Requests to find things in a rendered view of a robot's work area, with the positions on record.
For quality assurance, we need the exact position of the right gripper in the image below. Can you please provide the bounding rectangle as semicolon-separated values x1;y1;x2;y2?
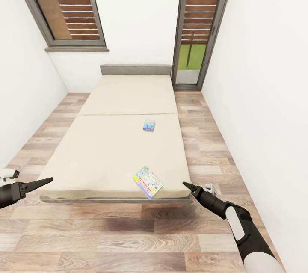
183;182;219;212

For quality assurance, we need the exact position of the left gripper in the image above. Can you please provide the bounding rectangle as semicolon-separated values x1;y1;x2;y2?
0;177;53;209

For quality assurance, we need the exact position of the board game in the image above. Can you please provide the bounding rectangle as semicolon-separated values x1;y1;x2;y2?
143;119;155;131
133;166;163;199

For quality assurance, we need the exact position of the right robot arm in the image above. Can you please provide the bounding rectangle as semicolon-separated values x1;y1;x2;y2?
183;182;285;273

